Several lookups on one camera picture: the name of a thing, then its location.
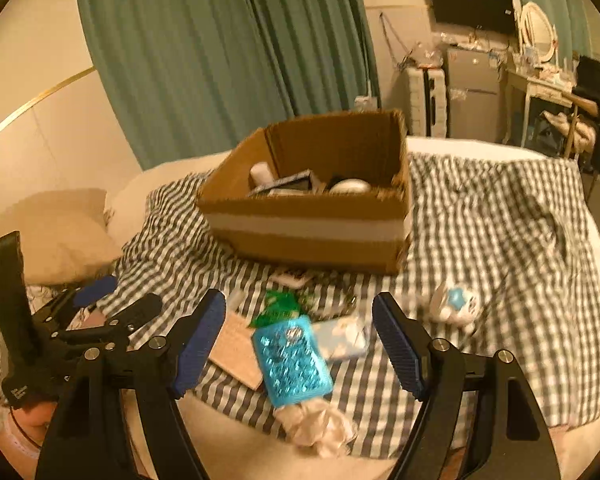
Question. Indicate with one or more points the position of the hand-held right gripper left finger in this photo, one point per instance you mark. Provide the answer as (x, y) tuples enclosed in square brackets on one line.
[(200, 345)]

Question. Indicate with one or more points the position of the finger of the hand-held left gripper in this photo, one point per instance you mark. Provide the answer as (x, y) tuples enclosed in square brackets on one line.
[(140, 307), (97, 287)]

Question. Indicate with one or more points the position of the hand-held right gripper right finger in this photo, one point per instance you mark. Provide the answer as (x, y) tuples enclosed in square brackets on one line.
[(399, 347)]

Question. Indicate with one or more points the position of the white tissue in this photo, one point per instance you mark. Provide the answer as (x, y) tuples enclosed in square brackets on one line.
[(315, 425)]

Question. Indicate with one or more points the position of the cardboard box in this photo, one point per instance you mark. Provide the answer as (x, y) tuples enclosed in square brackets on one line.
[(305, 255)]

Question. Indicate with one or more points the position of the person's left hand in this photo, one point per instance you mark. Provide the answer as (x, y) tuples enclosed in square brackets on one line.
[(30, 417)]

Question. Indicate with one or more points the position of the brown card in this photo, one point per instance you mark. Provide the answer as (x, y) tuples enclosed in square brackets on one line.
[(235, 350)]

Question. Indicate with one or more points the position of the light blue floral case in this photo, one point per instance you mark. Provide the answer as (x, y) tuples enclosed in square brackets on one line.
[(340, 337)]

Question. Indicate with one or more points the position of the beige pillow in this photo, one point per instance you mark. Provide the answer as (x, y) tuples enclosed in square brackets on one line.
[(55, 240)]

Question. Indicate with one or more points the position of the white round blue-star item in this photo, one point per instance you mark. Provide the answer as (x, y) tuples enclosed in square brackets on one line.
[(452, 305)]

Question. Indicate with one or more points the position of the green packet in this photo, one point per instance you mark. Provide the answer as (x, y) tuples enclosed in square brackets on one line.
[(277, 307)]

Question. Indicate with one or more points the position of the blue sparkly case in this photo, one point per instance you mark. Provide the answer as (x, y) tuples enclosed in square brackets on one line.
[(290, 365)]

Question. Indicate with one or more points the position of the pale bed sheet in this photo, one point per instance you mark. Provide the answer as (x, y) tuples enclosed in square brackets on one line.
[(230, 435)]

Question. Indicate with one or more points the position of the white pillow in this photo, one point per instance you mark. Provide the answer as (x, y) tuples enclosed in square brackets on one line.
[(170, 175)]

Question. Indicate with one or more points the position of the checked blanket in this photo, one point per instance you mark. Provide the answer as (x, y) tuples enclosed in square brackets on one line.
[(480, 240)]

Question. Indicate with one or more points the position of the white round object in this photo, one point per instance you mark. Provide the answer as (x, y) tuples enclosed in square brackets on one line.
[(349, 186)]

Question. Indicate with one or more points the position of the white bottle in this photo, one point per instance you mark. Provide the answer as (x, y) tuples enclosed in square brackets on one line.
[(261, 175)]

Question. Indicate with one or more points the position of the black flat box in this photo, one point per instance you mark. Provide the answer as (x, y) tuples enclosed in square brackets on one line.
[(290, 184)]

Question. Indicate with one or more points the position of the white suitcase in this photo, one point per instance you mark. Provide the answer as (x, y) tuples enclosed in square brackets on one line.
[(420, 105)]

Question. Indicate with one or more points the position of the grey fridge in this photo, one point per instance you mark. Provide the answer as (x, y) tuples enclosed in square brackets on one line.
[(472, 105)]

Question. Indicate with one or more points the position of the wide green curtain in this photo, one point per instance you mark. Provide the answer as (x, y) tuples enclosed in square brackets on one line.
[(205, 50)]

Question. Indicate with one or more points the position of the white cloth bundle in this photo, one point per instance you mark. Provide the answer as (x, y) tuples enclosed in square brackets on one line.
[(570, 130)]

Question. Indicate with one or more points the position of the white vanity table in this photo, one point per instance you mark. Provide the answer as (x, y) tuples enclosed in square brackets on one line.
[(535, 85)]

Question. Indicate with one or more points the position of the black hanging clothing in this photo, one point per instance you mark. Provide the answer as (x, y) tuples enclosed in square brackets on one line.
[(597, 90)]

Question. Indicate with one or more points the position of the oval white mirror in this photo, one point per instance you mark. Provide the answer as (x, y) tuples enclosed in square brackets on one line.
[(537, 30)]

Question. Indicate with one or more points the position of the narrow green curtain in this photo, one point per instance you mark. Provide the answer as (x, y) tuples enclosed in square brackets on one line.
[(555, 0)]

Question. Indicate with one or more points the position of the black wall television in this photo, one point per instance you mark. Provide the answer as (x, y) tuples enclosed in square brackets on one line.
[(470, 5)]

